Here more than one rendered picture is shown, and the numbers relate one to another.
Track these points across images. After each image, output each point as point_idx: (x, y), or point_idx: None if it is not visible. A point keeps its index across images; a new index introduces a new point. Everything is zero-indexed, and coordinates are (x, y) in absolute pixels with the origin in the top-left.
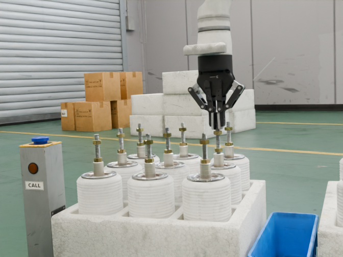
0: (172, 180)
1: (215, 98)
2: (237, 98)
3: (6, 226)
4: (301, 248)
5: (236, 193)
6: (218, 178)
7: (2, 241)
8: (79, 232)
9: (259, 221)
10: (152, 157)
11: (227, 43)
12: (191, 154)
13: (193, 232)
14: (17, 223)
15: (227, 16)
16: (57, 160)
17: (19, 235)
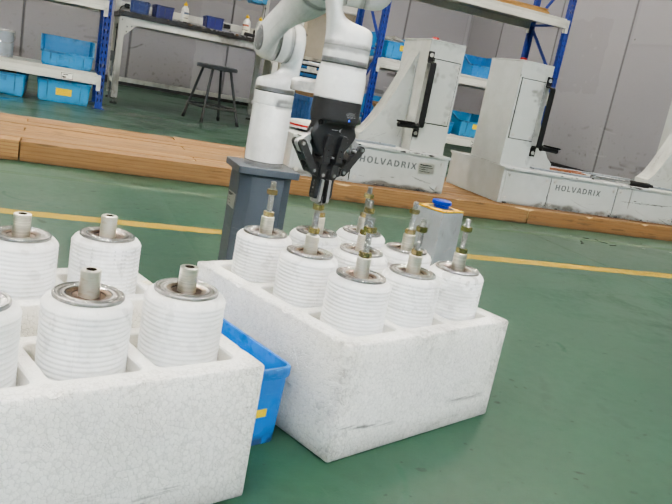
0: (297, 236)
1: (332, 161)
2: (302, 157)
3: (610, 379)
4: None
5: (275, 281)
6: (244, 227)
7: (539, 362)
8: None
9: (279, 351)
10: (438, 267)
11: (316, 79)
12: (416, 275)
13: None
14: (621, 387)
15: (326, 41)
16: (430, 229)
17: (558, 373)
